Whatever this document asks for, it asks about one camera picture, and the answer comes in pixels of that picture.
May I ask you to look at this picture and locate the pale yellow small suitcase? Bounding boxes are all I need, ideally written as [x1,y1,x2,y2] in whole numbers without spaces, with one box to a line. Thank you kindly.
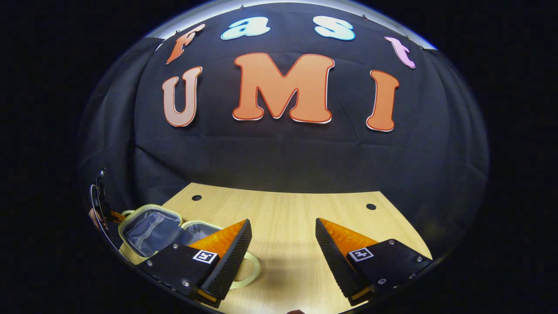
[118,203,262,290]

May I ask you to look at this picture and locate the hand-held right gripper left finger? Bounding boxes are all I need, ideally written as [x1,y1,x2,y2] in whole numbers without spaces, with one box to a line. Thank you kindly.
[146,218,253,308]

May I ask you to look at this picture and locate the black backdrop cloth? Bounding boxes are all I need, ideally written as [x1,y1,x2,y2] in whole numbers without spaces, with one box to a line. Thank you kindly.
[78,2,490,262]

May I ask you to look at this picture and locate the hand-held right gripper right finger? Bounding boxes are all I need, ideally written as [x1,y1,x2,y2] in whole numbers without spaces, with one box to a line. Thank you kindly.
[315,217,433,307]

